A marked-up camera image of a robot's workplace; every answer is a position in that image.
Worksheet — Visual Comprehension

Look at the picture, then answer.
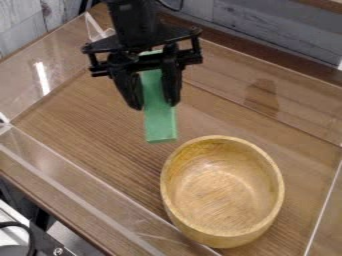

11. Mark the brown wooden bowl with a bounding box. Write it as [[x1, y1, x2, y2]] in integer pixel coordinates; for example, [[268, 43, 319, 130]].
[[161, 135, 285, 248]]

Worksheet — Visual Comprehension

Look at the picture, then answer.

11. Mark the clear acrylic corner bracket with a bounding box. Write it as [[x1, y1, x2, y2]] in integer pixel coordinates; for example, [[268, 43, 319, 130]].
[[85, 12, 117, 42]]

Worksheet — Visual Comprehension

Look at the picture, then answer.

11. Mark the black metal table frame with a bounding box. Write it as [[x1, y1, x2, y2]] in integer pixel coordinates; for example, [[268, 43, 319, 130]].
[[0, 178, 106, 256]]

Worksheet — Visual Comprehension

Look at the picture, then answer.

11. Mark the clear acrylic tray wall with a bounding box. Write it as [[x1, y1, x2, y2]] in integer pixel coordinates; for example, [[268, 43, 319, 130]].
[[0, 113, 222, 256]]

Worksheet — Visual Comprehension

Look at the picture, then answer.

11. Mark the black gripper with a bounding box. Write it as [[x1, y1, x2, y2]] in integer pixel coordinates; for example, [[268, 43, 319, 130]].
[[82, 0, 204, 111]]

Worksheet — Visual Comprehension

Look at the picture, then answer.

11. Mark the black cable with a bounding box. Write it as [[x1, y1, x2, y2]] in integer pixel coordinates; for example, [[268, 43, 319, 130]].
[[0, 221, 38, 256]]

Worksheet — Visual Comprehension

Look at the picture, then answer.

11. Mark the green rectangular block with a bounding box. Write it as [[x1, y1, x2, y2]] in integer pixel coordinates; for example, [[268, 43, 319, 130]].
[[138, 49, 180, 145]]

